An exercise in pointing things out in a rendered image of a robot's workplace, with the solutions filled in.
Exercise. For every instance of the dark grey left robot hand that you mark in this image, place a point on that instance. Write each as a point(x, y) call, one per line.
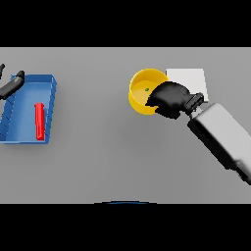
point(11, 85)

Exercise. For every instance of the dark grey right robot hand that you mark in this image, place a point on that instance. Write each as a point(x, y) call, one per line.
point(170, 98)

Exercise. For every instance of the yellow bowl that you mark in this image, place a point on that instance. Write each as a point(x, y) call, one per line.
point(141, 93)

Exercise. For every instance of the pale square measuring scale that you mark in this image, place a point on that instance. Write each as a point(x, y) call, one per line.
point(191, 80)

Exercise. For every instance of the blue tray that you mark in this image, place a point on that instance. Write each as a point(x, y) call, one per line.
point(23, 114)

